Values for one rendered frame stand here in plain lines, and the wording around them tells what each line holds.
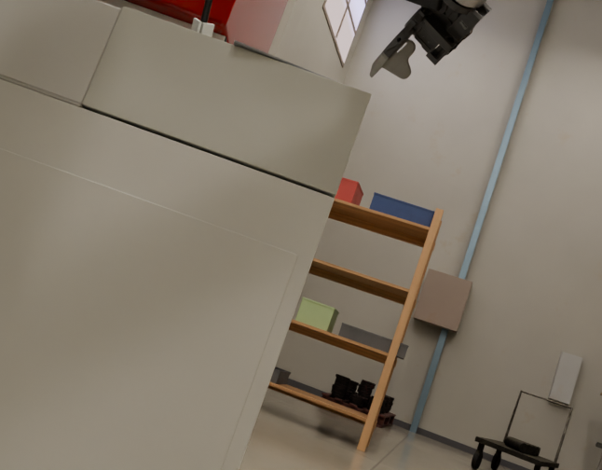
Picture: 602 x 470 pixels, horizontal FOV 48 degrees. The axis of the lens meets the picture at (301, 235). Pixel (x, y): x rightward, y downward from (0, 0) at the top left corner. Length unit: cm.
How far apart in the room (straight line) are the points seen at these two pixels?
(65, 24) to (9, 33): 7
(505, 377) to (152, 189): 879
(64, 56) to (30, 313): 33
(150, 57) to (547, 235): 907
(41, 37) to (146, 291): 36
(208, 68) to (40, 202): 28
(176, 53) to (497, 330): 880
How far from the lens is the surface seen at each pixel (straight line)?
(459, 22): 112
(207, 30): 126
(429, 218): 566
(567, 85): 1056
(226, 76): 93
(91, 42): 97
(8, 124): 96
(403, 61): 117
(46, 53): 98
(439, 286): 932
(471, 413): 951
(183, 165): 90
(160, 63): 94
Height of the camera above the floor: 63
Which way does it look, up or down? 8 degrees up
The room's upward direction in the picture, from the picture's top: 20 degrees clockwise
